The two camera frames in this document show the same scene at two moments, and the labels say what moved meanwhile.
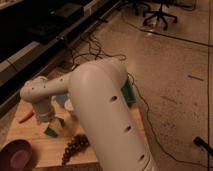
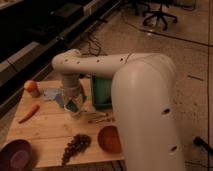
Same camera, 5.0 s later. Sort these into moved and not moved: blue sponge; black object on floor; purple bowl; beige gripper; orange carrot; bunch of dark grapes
Moved: blue sponge; beige gripper
Not moved: black object on floor; bunch of dark grapes; purple bowl; orange carrot
